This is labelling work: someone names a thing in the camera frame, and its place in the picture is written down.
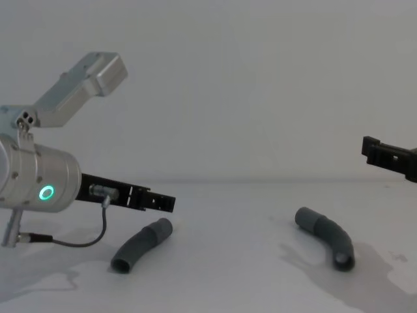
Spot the white table cloth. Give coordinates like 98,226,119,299
0,179,417,313

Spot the thin dark gripper cable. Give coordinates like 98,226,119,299
18,183,120,248

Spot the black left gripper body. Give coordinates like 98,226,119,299
74,172,152,212

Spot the grey curved plastic pipe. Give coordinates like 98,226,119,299
294,206,356,273
110,217,174,275

